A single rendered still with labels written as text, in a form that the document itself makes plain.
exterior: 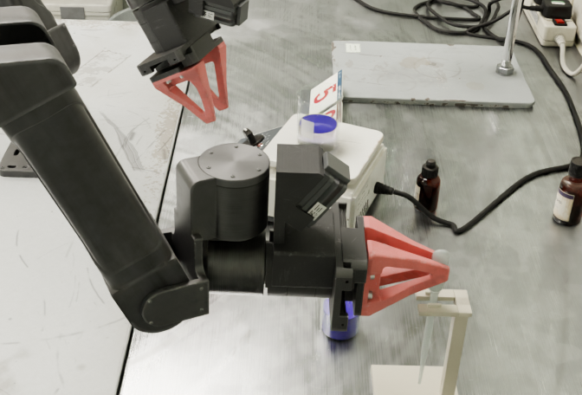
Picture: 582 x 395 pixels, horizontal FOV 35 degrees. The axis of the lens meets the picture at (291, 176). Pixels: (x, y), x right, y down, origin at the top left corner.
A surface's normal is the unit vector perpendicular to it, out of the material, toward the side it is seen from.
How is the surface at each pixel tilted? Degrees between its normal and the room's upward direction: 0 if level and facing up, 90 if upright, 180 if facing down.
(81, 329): 0
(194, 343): 0
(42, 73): 90
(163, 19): 90
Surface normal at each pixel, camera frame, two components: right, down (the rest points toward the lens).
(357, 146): 0.04, -0.84
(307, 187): 0.00, 0.54
